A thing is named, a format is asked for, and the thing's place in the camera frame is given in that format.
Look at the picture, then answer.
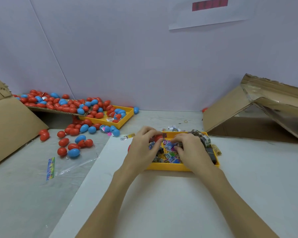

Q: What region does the person's left hand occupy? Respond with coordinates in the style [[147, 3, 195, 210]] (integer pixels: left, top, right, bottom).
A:
[[120, 127, 165, 179]]

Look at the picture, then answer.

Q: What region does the person's right hand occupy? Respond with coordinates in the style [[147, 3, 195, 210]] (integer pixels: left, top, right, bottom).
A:
[[171, 132, 218, 178]]

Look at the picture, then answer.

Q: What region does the yellow label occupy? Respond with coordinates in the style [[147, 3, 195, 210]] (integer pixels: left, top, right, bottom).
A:
[[212, 144, 223, 157]]

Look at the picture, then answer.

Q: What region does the pile of plastic eggs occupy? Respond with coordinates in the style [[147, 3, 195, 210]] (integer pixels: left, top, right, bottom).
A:
[[12, 90, 140, 159]]

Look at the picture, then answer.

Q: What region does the person's left forearm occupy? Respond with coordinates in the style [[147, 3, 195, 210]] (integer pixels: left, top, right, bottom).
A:
[[75, 168, 140, 238]]

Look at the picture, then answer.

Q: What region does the person's right forearm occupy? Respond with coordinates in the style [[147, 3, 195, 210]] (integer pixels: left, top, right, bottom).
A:
[[204, 168, 280, 238]]

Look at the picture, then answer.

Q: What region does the yellow plastic tray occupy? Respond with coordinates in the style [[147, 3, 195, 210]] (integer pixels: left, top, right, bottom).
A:
[[144, 130, 221, 173]]

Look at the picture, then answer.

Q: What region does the yellow tray under eggs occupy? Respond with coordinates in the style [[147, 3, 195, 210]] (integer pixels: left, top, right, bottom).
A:
[[79, 104, 135, 130]]

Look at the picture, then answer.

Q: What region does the torn flattened cardboard box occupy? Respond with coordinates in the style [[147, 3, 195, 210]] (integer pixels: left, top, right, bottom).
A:
[[203, 73, 298, 145]]

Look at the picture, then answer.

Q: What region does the clear bag with coloured label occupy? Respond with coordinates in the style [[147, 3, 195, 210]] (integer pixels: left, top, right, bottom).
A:
[[46, 148, 100, 181]]

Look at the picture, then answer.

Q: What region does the brown cardboard sheet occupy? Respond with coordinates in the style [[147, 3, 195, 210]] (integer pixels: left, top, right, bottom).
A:
[[27, 104, 77, 116]]

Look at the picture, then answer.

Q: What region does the tall brown cardboard box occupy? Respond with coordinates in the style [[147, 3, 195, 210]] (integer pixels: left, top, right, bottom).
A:
[[0, 71, 49, 169]]

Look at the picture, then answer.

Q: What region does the white paper sign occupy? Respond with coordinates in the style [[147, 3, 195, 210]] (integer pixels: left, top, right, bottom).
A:
[[168, 0, 259, 31]]

